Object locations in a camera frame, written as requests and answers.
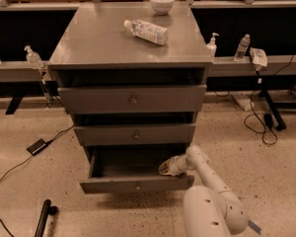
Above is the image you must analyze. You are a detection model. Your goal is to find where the grey bottom drawer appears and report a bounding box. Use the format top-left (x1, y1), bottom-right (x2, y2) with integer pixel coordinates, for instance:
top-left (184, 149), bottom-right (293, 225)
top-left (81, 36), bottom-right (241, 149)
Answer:
top-left (80, 144), bottom-right (194, 194)

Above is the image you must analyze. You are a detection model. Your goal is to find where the grey drawer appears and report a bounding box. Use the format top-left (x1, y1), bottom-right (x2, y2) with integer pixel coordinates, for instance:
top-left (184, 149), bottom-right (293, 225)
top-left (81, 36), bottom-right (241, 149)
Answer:
top-left (80, 144), bottom-right (194, 194)
top-left (74, 123), bottom-right (195, 146)
top-left (58, 85), bottom-right (206, 114)

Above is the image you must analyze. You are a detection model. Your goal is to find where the black adapter cable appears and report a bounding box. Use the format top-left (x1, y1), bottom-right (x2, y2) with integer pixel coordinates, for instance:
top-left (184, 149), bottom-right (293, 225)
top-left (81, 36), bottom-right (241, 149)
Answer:
top-left (0, 124), bottom-right (75, 192)

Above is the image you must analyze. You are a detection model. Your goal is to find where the flat white paper pad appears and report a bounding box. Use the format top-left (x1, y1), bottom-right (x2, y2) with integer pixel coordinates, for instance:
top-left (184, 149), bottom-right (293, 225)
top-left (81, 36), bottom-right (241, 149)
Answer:
top-left (232, 94), bottom-right (254, 112)

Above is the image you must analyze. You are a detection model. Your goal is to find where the white pump sanitizer bottle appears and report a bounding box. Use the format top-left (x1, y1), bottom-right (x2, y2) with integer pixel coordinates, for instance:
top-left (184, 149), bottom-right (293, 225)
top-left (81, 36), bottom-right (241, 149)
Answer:
top-left (206, 33), bottom-right (218, 57)

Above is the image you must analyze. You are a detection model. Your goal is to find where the black cable loop right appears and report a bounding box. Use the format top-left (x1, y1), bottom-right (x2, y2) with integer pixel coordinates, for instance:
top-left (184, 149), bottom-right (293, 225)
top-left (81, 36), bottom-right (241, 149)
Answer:
top-left (243, 53), bottom-right (296, 146)

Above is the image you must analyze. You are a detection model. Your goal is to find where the black power adapter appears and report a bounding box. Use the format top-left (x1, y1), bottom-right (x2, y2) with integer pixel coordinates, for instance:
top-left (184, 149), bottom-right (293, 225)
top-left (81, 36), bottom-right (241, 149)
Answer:
top-left (27, 139), bottom-right (47, 156)

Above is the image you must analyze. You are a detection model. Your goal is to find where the black bracket left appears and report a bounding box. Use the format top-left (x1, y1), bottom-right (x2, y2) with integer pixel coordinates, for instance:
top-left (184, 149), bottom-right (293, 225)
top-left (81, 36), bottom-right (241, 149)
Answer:
top-left (6, 96), bottom-right (23, 115)

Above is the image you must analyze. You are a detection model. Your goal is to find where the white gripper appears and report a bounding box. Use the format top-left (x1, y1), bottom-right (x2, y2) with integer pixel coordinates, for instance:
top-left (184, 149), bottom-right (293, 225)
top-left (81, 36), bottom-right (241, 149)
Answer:
top-left (159, 155), bottom-right (191, 176)

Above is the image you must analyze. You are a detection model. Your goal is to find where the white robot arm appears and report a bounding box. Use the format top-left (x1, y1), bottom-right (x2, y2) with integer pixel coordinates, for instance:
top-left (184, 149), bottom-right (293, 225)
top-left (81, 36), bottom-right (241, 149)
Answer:
top-left (158, 145), bottom-right (249, 237)

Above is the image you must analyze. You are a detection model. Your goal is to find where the grey drawer cabinet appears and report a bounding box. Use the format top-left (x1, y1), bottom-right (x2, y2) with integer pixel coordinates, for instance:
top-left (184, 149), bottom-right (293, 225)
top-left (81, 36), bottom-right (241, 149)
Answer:
top-left (47, 1), bottom-right (214, 174)

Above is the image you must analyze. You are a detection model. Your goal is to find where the blue tape cross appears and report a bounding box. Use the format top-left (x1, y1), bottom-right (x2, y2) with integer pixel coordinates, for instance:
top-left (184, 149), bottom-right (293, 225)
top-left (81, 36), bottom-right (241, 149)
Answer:
top-left (248, 220), bottom-right (261, 235)

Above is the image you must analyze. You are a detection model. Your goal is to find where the grey top drawer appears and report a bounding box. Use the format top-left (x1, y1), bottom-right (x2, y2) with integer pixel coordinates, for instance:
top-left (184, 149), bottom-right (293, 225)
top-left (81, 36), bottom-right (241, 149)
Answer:
top-left (58, 85), bottom-right (206, 114)

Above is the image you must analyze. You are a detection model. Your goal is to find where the black table leg right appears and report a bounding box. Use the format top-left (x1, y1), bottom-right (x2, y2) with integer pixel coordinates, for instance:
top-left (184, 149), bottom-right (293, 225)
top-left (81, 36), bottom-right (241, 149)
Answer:
top-left (258, 77), bottom-right (286, 131)

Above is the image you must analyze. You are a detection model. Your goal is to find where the lying clear water bottle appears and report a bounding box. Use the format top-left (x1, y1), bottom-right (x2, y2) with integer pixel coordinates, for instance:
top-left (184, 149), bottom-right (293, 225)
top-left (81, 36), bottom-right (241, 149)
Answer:
top-left (124, 20), bottom-right (168, 45)

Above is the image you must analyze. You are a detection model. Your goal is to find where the clear pump bottle left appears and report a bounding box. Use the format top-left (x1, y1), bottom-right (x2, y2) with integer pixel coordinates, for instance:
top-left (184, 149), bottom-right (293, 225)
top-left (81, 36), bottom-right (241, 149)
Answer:
top-left (24, 45), bottom-right (44, 69)

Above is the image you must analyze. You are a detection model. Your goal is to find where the grey middle drawer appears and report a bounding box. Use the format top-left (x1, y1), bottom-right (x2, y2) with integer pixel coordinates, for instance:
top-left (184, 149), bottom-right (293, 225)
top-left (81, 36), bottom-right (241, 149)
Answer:
top-left (74, 123), bottom-right (195, 146)

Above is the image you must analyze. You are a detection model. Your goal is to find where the white bowl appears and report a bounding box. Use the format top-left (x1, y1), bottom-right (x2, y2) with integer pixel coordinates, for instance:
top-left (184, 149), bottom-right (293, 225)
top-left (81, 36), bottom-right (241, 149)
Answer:
top-left (149, 0), bottom-right (176, 15)

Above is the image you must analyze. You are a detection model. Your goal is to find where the white plastic bag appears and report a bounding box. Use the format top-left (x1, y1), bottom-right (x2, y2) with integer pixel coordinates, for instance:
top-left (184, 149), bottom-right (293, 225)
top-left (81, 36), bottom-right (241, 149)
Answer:
top-left (250, 47), bottom-right (267, 67)

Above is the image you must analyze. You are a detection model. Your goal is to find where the grey shelf rail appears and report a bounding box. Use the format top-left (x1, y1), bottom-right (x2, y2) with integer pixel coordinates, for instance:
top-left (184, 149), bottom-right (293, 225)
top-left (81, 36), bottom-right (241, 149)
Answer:
top-left (0, 54), bottom-right (296, 83)

